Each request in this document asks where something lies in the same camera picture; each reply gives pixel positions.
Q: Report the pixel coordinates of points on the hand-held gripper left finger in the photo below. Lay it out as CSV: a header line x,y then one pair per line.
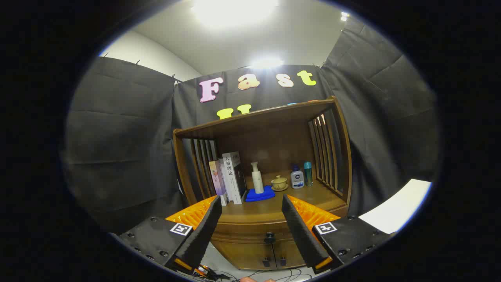
x,y
203,231

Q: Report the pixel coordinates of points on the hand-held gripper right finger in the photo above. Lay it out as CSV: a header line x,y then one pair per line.
x,y
301,235

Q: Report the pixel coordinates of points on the brown wooden drawer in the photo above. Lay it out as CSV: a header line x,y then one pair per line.
x,y
250,232

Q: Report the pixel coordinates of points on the wooden cabinet door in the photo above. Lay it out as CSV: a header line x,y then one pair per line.
x,y
242,254
289,252

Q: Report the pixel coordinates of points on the wooden countertop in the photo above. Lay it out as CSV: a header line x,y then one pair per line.
x,y
266,209

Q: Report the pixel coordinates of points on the brown wooden cabinet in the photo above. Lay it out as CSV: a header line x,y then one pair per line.
x,y
274,145

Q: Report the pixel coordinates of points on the pink purple book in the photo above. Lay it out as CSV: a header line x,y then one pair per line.
x,y
217,180

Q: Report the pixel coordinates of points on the white lotion bottle blue cap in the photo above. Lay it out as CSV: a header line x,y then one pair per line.
x,y
297,180

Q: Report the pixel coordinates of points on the yellow lidded teacup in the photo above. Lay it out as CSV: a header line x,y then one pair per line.
x,y
279,183

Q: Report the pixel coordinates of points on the blue folded cloth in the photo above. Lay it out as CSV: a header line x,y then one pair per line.
x,y
258,196

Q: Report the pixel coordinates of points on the teal slim bottle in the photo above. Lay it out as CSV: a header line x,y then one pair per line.
x,y
308,174

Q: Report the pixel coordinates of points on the white book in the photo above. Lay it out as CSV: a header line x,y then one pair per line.
x,y
231,176

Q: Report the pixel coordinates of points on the white pump bottle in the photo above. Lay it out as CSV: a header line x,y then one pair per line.
x,y
257,182

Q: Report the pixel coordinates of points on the white flat panel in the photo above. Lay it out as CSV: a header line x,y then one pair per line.
x,y
395,207

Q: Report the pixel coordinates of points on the black backdrop cloth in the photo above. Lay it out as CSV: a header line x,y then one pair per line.
x,y
117,137

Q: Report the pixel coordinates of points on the small ceiling light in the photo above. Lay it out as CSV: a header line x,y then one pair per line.
x,y
266,63

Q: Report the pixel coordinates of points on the large ceiling light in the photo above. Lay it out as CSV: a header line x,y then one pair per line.
x,y
235,9

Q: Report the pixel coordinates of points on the tiny ceiling spotlight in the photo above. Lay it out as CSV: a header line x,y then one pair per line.
x,y
344,15

